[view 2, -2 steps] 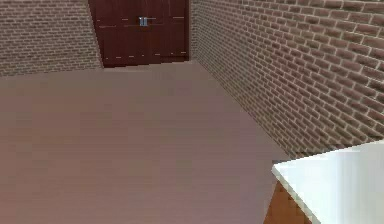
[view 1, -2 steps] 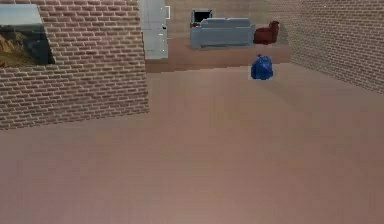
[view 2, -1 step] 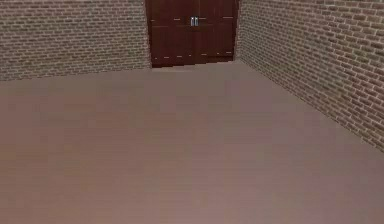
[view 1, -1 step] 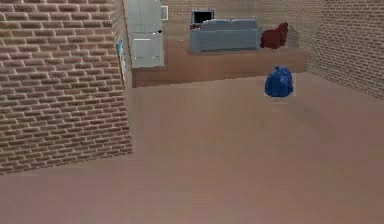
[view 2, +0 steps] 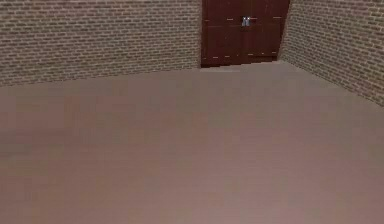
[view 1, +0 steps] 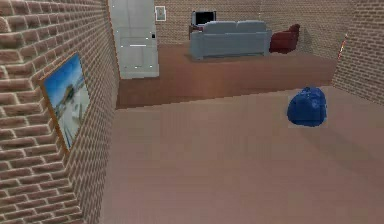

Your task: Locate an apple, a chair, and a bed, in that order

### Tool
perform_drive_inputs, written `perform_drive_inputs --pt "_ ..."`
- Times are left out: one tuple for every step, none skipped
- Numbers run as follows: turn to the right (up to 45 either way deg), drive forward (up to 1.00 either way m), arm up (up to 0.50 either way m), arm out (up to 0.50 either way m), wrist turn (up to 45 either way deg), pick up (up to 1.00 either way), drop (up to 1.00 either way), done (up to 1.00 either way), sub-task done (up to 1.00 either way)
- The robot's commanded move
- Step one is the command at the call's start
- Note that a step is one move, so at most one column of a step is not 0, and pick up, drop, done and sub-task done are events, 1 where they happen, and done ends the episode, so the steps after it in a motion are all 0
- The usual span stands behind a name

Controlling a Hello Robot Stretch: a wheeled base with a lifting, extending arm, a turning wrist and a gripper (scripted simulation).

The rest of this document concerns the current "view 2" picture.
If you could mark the dark red wooden door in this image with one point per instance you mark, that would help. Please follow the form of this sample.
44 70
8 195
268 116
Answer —
226 36

